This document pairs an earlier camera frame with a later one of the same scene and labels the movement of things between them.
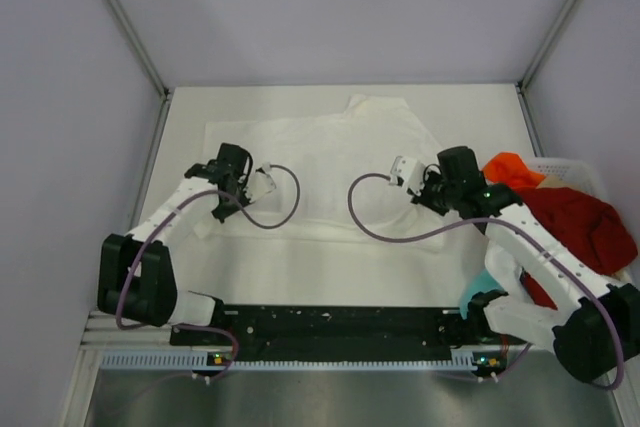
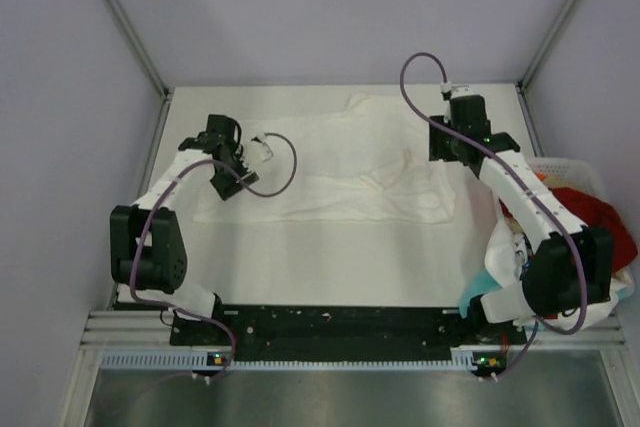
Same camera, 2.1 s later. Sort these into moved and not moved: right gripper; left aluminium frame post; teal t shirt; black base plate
Moved: right gripper
Not moved: left aluminium frame post; black base plate; teal t shirt
